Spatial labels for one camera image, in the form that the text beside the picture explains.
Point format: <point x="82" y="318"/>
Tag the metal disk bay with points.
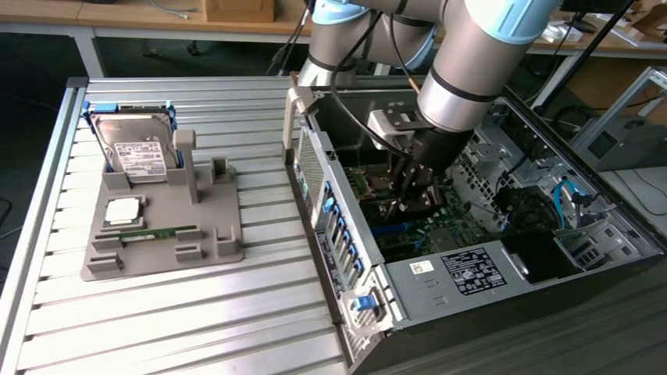
<point x="484" y="187"/>

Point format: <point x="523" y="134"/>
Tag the grey parts rack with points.
<point x="156" y="258"/>

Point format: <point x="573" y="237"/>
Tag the green RAM stick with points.
<point x="150" y="233"/>

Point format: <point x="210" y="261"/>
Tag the black graphics card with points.
<point x="416" y="209"/>

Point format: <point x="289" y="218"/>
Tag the grey chipset heatsink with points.
<point x="443" y="239"/>

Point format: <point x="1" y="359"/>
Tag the green motherboard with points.
<point x="453" y="222"/>

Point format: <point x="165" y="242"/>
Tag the CPU socket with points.
<point x="375" y="181"/>

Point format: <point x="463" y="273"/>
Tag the brown cardboard box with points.
<point x="236" y="11"/>

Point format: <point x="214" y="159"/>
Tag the open black PC case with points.
<point x="468" y="340"/>

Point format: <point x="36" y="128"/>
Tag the silver CPU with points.
<point x="121" y="211"/>

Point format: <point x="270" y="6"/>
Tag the grey metal cabinet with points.
<point x="624" y="144"/>

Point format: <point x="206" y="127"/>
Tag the blue expansion slot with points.
<point x="391" y="228"/>

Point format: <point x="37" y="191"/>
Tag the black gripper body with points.
<point x="435" y="150"/>

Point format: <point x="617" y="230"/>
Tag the black RAM slot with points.
<point x="375" y="207"/>

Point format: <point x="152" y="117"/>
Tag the wooden desk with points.
<point x="52" y="15"/>
<point x="624" y="48"/>

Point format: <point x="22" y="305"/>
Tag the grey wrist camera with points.
<point x="393" y="123"/>

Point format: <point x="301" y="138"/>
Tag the black monitor stand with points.
<point x="583" y="23"/>

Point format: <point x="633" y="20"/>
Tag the white small box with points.
<point x="569" y="36"/>

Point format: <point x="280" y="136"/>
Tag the hard disk in blue caddy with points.
<point x="129" y="133"/>

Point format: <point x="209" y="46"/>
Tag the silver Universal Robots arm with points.
<point x="468" y="70"/>

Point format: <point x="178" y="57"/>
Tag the brown cardboard piece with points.
<point x="651" y="19"/>

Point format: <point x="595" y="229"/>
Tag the blue case latch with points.
<point x="363" y="304"/>

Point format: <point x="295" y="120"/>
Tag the grey power supply unit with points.
<point x="443" y="281"/>

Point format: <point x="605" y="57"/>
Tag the black slanted pole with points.
<point x="588" y="48"/>

